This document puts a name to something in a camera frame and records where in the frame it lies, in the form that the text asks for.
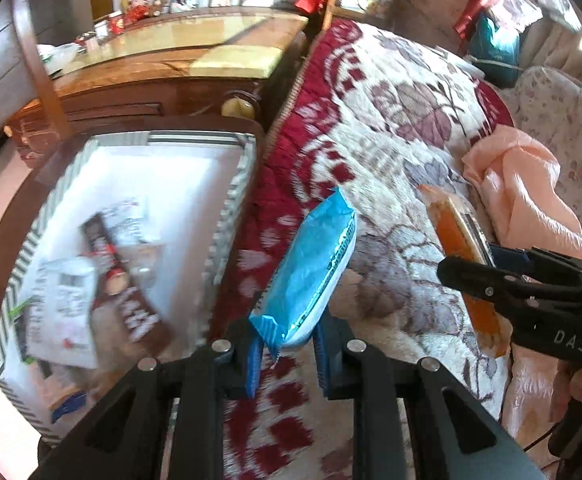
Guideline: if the wooden chair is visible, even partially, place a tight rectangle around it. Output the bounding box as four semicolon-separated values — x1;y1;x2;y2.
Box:
11;0;76;141

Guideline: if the clear plastic bag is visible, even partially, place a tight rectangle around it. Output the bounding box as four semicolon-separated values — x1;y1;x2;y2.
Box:
501;0;582;61

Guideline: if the blue snack packet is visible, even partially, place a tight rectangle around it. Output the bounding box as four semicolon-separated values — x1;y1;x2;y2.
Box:
248;186;359;363

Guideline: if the red plush toy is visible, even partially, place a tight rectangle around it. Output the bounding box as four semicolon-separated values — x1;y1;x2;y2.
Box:
126;0;154;23

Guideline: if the white floral quilt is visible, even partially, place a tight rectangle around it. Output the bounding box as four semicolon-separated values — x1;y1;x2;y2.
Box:
501;65;582;211

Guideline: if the red white floral blanket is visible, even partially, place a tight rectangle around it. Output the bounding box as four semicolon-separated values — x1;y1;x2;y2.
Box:
211;17;522;480

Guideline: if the white barcode snack packet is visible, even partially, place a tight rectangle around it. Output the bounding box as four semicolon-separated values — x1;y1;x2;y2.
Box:
23;255;99;368

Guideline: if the clear cookie packet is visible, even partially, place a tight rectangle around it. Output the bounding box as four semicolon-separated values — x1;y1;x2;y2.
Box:
121;240;169;291

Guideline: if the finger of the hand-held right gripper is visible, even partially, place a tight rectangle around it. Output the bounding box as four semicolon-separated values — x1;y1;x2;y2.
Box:
437;256;582;312
488;242;582;283

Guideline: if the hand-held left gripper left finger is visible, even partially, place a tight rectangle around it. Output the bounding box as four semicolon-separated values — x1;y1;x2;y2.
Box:
31;305;267;480

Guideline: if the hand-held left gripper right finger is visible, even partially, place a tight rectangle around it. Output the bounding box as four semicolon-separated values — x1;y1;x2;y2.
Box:
313;310;547;480

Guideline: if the peach cloth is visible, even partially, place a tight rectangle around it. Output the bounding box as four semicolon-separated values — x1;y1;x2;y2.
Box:
461;125;582;448

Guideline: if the orange snack packet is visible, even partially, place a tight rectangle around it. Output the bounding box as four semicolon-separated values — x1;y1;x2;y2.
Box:
417;183;514;358

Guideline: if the dark brown snack packet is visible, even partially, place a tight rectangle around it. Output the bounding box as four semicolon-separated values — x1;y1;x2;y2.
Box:
81;212;174;356

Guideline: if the white red-print snack packet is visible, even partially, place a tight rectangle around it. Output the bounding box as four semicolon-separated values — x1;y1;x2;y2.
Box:
103;200;149;246

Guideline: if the black cable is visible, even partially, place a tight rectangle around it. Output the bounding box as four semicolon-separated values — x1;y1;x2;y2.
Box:
521;420;562;452

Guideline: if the green-edged dark snack packet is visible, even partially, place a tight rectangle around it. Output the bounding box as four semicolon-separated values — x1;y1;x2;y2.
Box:
6;297;34;318

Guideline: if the white plastic bag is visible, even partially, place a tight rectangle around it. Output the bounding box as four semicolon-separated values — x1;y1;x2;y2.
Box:
36;42;79;73

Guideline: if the teal bag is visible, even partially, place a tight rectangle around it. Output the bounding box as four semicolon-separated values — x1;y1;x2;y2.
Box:
471;15;522;86

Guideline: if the striped cardboard box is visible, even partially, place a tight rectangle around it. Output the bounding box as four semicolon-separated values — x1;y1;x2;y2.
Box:
0;130;259;443

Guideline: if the wooden table with glass top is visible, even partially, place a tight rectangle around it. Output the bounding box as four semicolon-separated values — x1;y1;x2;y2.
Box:
6;7;312;161

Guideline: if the blue white cracker packet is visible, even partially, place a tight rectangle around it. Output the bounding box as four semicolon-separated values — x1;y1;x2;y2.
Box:
51;390;89;423

